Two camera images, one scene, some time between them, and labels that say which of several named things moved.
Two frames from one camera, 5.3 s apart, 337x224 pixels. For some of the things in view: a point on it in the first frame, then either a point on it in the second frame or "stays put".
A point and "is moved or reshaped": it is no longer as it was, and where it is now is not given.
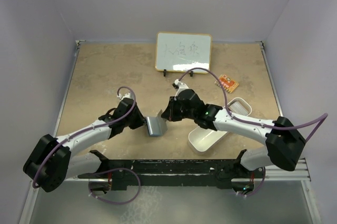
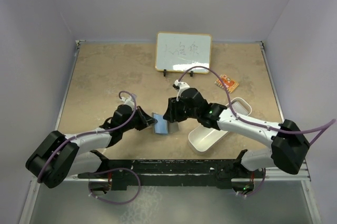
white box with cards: (239, 106) stays put
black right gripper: (170, 113) stays put
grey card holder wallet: (157, 125) is moved or reshaped
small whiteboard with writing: (180, 51) stays put
